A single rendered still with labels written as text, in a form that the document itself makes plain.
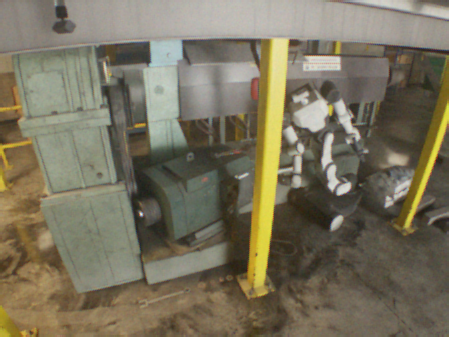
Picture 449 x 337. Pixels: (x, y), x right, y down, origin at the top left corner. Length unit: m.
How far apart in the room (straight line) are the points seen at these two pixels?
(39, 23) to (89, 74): 0.53
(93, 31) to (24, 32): 0.25
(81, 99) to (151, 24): 0.67
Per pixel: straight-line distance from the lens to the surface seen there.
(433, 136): 2.74
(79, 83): 1.64
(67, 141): 1.74
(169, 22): 1.21
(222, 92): 2.30
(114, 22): 1.19
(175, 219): 1.78
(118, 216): 1.91
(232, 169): 1.96
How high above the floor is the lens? 1.73
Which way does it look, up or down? 28 degrees down
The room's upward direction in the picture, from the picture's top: straight up
